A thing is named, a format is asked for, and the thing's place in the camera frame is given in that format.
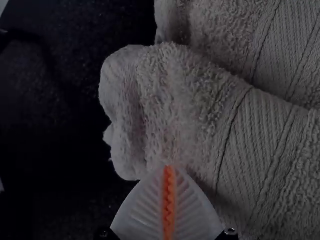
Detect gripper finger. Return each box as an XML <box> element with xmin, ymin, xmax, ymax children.
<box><xmin>96</xmin><ymin>164</ymin><xmax>171</xmax><ymax>240</ymax></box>
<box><xmin>167</xmin><ymin>164</ymin><xmax>237</xmax><ymax>240</ymax></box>

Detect pale towel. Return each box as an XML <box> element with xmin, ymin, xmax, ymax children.
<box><xmin>98</xmin><ymin>0</ymin><xmax>320</xmax><ymax>240</ymax></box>

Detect black mat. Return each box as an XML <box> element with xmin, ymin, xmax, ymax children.
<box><xmin>0</xmin><ymin>0</ymin><xmax>161</xmax><ymax>240</ymax></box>

